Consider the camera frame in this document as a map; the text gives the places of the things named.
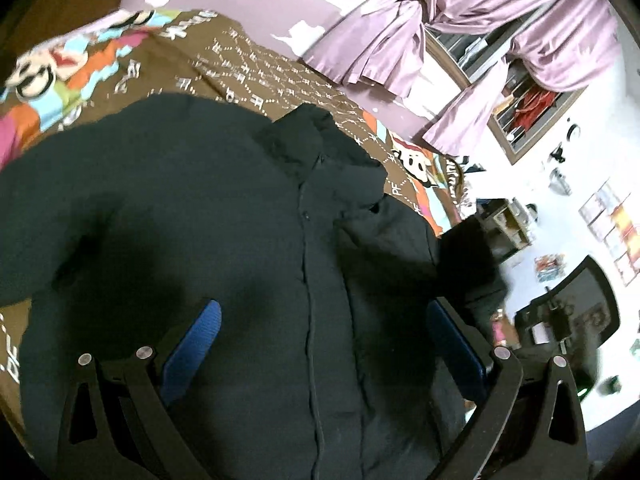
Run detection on pink curtain left panel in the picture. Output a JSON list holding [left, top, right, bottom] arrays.
[[303, 0, 425, 98]]

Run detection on black office chair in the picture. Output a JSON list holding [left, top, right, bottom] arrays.
[[514, 256, 620, 400]]

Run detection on wooden shelf desk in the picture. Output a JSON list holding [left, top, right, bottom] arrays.
[[476, 198, 533, 263]]

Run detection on black padded jacket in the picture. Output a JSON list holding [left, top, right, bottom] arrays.
[[1, 94, 506, 479]]

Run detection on pink curtain panel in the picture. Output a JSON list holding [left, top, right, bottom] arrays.
[[422, 0, 622, 155], [303, 0, 425, 98]]

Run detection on colourful cartoon bedspread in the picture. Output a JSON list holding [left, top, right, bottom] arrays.
[[1, 12, 439, 446]]

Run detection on pink curtain right panel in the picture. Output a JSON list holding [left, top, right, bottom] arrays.
[[422, 0, 622, 155]]

